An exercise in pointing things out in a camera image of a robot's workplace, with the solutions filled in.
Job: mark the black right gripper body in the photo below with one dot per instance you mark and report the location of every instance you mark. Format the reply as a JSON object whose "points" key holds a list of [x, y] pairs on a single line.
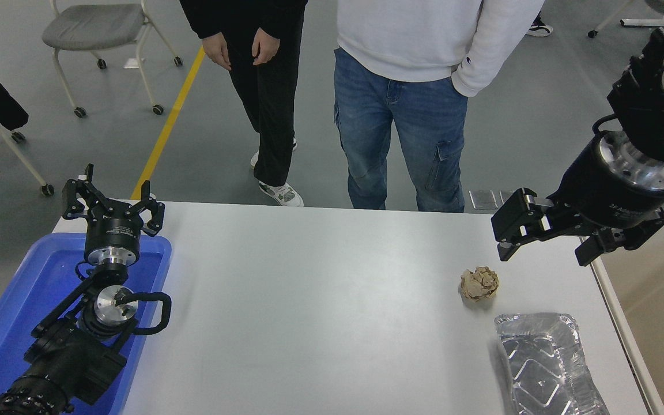
{"points": [[597, 196]]}

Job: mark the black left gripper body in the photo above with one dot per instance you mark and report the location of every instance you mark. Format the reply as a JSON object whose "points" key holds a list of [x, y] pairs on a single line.
{"points": [[112, 229]]}

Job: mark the silver foil tray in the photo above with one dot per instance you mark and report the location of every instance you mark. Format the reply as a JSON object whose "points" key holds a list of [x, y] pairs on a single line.
{"points": [[545, 369]]}

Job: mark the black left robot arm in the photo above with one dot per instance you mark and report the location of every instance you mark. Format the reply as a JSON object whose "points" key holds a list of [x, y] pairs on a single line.
{"points": [[61, 363]]}

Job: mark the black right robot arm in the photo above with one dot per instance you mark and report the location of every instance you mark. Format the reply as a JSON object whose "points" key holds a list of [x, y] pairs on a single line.
{"points": [[655, 109]]}

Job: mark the metal floor plate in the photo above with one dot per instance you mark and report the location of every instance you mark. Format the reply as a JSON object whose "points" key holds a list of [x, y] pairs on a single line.
{"points": [[506, 196], [483, 199]]}

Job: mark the person's right hand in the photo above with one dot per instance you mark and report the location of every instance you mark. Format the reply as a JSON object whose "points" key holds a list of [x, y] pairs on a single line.
{"points": [[217, 51]]}

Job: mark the person's left hand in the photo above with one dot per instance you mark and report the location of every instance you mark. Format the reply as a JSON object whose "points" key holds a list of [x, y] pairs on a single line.
{"points": [[266, 47]]}

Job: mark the crumpled tan paper ball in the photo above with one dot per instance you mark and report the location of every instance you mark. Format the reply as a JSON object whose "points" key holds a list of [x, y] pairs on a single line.
{"points": [[479, 283]]}

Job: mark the large pale bin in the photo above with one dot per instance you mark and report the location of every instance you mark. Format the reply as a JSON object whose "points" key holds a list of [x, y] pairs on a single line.
{"points": [[660, 311]]}

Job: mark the blue plastic tray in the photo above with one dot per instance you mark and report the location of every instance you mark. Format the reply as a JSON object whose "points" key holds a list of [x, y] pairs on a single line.
{"points": [[15, 305]]}

